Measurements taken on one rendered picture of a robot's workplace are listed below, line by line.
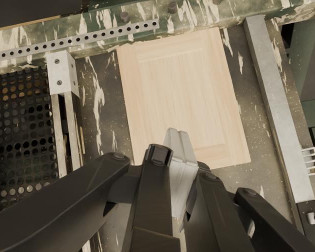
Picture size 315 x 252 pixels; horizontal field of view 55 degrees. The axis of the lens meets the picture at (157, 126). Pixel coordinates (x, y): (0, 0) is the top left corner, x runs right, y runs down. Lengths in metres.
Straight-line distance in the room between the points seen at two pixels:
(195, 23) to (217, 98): 0.23
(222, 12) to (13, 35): 0.63
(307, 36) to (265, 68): 0.37
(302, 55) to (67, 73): 0.85
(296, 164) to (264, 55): 0.31
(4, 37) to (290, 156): 0.89
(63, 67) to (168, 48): 0.31
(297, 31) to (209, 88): 0.45
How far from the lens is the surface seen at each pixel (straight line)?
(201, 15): 0.95
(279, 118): 0.87
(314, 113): 0.99
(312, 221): 0.86
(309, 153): 0.92
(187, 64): 0.91
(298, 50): 1.27
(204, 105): 0.87
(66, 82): 0.89
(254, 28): 0.95
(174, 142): 0.18
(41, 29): 1.02
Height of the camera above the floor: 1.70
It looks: 43 degrees down
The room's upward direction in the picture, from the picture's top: 172 degrees clockwise
